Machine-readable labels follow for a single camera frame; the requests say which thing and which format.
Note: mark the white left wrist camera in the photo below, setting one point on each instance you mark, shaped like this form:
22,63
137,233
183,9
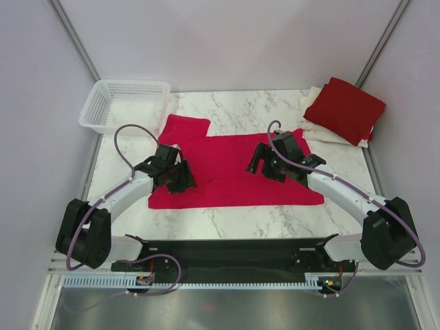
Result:
176,146

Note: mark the white plastic basket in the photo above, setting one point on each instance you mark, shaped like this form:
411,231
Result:
113,103

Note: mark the cream folded t shirt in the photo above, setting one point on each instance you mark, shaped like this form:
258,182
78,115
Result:
318,133

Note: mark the bright red t shirt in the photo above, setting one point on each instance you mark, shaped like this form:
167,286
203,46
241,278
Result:
218,164

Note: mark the dark red folded t shirt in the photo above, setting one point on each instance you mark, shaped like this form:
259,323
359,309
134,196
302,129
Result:
345,110

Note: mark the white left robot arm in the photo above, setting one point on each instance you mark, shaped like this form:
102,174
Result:
85,236

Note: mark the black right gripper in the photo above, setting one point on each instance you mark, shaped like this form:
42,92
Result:
264,151

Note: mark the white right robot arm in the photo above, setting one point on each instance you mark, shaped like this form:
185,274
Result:
388,230

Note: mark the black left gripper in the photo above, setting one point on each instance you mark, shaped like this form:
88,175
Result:
185,181

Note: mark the white slotted cable duct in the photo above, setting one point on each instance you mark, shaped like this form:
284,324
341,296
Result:
137,282

